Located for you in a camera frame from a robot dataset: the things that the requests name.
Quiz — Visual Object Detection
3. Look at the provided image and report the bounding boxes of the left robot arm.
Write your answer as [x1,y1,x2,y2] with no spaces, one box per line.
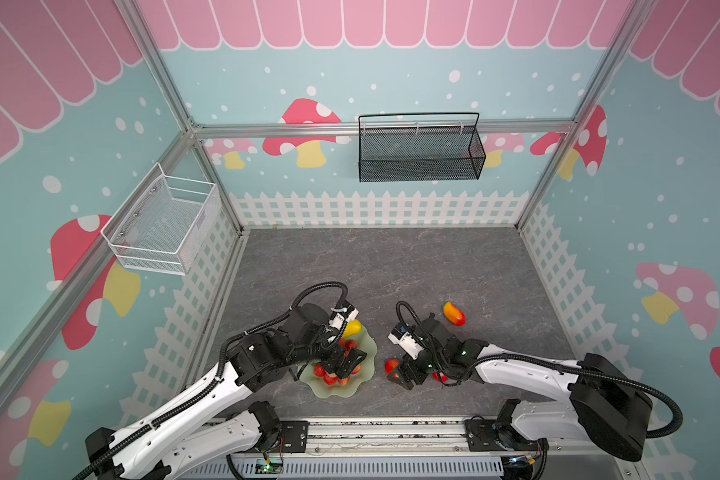
[76,281,367,479]

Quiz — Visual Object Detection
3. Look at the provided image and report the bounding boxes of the aluminium front rail frame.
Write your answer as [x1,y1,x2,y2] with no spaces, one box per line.
[175,417,648,479]

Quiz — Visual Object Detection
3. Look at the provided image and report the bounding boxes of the red-yellow mango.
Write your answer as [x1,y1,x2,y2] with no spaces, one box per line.
[432,372,449,384]
[384,359,400,376]
[443,302,466,327]

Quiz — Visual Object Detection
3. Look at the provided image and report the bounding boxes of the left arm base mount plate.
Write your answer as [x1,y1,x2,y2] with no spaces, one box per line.
[256,420,310,453]

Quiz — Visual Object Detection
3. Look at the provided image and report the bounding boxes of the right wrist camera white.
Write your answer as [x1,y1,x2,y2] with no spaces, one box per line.
[388,323,424,360]

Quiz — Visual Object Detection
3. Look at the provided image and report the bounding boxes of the white wire wall basket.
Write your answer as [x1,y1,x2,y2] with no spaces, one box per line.
[101,164,221,276]

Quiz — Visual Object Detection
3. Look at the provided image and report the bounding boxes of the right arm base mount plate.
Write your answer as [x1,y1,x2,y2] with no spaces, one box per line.
[464,416,540,453]

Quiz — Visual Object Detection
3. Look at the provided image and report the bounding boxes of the red fake grape bunch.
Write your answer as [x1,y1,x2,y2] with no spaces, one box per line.
[313,339,367,386]

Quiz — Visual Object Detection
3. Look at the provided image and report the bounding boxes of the green circuit board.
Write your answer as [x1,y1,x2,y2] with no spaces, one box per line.
[255,459,284,475]

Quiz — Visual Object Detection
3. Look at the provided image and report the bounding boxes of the green scalloped fruit bowl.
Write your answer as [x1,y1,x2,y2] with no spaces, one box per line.
[299,321,378,399]

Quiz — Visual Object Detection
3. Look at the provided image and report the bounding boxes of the black mesh wall basket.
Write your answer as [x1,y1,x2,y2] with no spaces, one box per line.
[357,112,487,182]

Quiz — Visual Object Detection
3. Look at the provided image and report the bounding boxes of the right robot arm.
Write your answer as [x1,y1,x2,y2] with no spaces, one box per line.
[387,301,684,462]

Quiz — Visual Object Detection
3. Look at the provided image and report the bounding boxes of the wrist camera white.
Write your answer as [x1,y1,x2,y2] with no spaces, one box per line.
[388,323,424,360]
[330,301,358,330]

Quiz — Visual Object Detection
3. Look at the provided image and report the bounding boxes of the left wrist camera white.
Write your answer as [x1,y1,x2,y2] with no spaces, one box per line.
[330,301,358,330]

